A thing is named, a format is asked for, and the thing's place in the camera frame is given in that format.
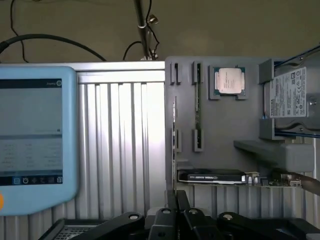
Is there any grey parts rack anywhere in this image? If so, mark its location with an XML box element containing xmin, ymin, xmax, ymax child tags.
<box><xmin>164</xmin><ymin>55</ymin><xmax>320</xmax><ymax>187</ymax></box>

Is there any light blue tablet screen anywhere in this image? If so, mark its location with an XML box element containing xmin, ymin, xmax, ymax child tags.
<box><xmin>0</xmin><ymin>65</ymin><xmax>81</xmax><ymax>217</ymax></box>

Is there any thick black pendant cable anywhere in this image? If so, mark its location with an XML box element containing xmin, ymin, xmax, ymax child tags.
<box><xmin>0</xmin><ymin>33</ymin><xmax>108</xmax><ymax>63</ymax></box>

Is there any hard disk drive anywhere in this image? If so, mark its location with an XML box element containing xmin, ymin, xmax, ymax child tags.
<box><xmin>264</xmin><ymin>65</ymin><xmax>320</xmax><ymax>131</ymax></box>

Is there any green RAM stick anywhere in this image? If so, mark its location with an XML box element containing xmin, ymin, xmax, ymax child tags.
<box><xmin>195</xmin><ymin>62</ymin><xmax>203</xmax><ymax>151</ymax></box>

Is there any thin black wire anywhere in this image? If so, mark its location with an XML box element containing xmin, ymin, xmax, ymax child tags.
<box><xmin>123</xmin><ymin>0</ymin><xmax>161</xmax><ymax>61</ymax></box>
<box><xmin>9</xmin><ymin>0</ymin><xmax>30</xmax><ymax>63</ymax></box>

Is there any green graphics card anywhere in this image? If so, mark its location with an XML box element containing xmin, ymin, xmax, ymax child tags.
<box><xmin>176</xmin><ymin>168</ymin><xmax>304</xmax><ymax>187</ymax></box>

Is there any metal stand pole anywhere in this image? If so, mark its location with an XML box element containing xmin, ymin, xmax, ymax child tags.
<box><xmin>133</xmin><ymin>0</ymin><xmax>159</xmax><ymax>61</ymax></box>

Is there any CPU chip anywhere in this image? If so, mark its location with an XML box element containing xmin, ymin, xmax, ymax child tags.
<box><xmin>213</xmin><ymin>66</ymin><xmax>247</xmax><ymax>96</ymax></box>

